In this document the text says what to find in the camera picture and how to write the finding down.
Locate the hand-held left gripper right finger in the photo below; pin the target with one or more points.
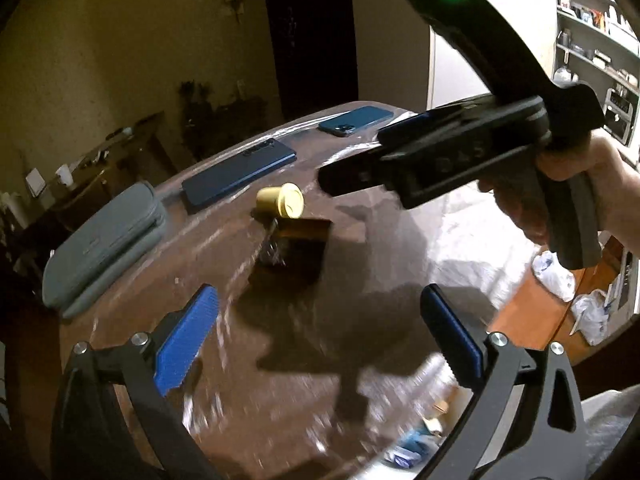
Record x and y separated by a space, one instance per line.
452 332

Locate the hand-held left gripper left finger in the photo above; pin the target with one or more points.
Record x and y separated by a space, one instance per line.
186 342

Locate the grey zip pouch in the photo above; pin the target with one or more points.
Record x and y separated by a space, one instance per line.
100 250

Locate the white wall shelf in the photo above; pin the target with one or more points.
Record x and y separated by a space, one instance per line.
590 20

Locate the white mug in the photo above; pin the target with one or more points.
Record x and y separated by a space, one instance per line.
64 176

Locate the small white plastic bag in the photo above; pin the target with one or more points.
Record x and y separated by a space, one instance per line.
550 272
592 312

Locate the dark blue cased phone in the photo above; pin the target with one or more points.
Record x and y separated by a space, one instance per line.
235 176

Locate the white standing card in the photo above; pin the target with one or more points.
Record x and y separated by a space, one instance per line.
35 182

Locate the potted plant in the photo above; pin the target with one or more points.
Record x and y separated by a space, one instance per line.
194 94

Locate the dark low cabinet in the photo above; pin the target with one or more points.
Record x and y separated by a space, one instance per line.
225 125

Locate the dark small box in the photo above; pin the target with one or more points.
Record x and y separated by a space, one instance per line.
300 260

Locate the person's right forearm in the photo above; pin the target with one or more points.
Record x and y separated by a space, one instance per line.
630 205

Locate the blue smartphone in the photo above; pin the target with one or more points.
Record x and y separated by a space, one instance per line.
357 119

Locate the dark door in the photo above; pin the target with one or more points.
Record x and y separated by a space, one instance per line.
310 35

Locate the yellow plastic cup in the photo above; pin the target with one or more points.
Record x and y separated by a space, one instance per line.
282 201

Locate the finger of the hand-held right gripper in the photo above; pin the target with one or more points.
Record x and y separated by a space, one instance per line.
407 129
352 172

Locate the blue red packet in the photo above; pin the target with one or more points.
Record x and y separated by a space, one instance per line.
419 440

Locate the white fridge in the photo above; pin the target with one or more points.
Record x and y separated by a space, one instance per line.
460 80

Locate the wooden desk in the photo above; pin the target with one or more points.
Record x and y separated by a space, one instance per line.
130 142

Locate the white blue packet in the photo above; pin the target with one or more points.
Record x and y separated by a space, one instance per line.
400 457

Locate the person's right hand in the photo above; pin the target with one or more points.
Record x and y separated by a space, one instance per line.
520 195

